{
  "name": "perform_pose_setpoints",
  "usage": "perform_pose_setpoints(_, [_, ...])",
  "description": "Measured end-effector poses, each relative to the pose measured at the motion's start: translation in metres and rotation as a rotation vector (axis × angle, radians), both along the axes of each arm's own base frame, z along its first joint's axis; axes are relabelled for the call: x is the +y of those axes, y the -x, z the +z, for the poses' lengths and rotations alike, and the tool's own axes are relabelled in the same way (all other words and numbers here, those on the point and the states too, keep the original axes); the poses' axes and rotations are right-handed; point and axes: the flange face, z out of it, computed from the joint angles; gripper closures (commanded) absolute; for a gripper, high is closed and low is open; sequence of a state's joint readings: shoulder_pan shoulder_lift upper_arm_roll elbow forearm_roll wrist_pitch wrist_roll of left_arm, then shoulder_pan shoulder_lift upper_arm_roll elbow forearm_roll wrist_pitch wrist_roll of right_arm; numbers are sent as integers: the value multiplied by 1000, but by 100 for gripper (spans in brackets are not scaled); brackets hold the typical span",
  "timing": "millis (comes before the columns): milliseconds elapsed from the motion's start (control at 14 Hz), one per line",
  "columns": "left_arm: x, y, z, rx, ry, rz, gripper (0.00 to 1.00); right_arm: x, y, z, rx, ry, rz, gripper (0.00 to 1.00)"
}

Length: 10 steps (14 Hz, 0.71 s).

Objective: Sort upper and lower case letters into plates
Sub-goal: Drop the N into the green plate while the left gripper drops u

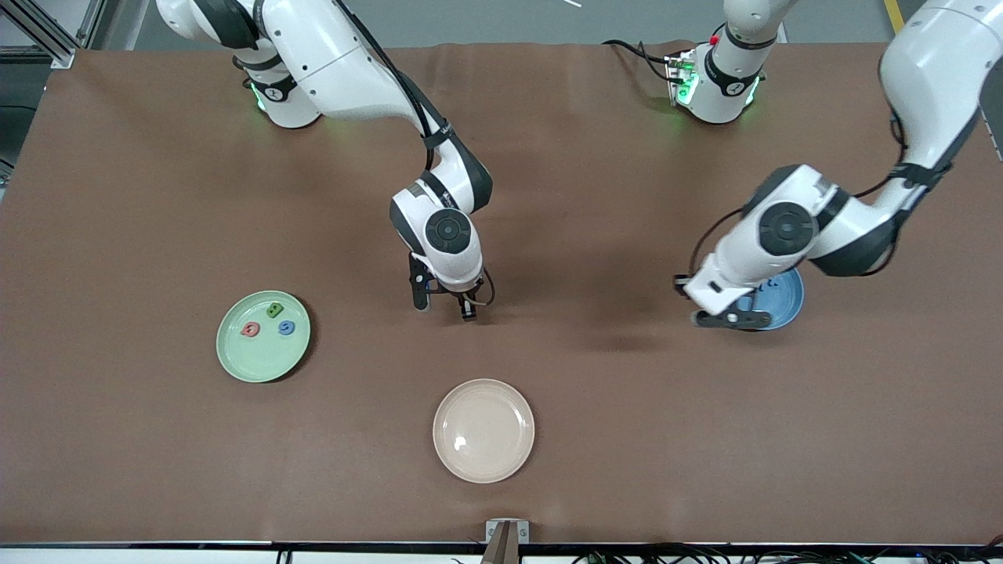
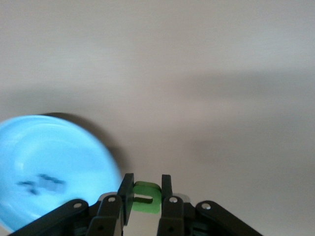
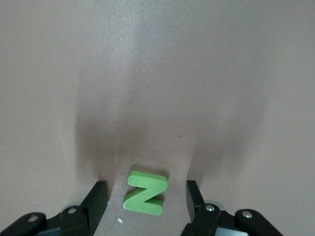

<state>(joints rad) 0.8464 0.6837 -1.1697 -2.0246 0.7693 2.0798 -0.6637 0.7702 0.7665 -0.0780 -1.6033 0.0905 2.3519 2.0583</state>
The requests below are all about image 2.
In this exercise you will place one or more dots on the purple-blue foam letter x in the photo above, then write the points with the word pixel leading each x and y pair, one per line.
pixel 29 185

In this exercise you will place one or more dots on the brown table cover sheet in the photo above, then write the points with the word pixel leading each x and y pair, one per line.
pixel 172 61

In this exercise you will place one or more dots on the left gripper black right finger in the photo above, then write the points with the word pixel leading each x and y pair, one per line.
pixel 172 216

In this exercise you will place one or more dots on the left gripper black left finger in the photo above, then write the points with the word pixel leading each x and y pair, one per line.
pixel 108 216

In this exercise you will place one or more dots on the blue foam letter m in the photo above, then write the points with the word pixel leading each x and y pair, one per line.
pixel 51 183

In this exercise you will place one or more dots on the green foam letter u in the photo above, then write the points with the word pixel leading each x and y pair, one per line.
pixel 145 208

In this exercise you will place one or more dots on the blue plate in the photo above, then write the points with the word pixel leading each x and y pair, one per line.
pixel 61 152

